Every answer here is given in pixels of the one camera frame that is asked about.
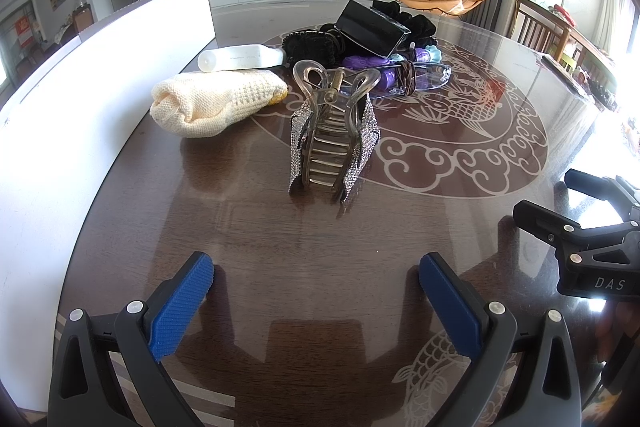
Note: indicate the black velvet scrunchie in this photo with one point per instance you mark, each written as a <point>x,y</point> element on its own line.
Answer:
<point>422,29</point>

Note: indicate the wooden dining chair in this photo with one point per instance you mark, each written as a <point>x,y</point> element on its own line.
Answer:
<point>537,24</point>

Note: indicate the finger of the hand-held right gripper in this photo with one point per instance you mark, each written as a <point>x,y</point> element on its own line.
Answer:
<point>587,184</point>
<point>545,219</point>

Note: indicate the red paper sign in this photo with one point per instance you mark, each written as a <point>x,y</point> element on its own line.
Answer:
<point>23,33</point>

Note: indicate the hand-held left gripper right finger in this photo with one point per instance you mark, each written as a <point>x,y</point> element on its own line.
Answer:
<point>450,307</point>

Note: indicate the black cardboard box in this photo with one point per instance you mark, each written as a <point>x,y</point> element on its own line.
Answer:
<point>370,29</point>

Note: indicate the cream knitted pouch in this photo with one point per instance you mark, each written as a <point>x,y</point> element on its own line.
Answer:
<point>215,102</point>

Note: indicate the white plastic bottle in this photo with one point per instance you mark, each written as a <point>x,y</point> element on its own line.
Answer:
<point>240,57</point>

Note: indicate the rhinestone hair claw clip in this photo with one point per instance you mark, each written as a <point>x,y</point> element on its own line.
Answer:
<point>325,147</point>

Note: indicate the clear purple glasses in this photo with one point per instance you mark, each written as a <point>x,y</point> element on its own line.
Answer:
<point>432,77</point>

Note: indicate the person's right hand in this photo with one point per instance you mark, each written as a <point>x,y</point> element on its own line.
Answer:
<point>612,332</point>

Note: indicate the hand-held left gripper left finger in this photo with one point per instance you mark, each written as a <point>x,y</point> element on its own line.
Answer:
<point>180,302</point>

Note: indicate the purple toy wand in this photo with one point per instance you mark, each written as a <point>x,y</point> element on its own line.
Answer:
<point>362,62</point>

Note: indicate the white board panel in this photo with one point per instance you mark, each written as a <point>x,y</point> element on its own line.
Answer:
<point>75,107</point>

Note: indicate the brown patterned glass desktop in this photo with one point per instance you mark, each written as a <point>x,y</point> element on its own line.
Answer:
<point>240,232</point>

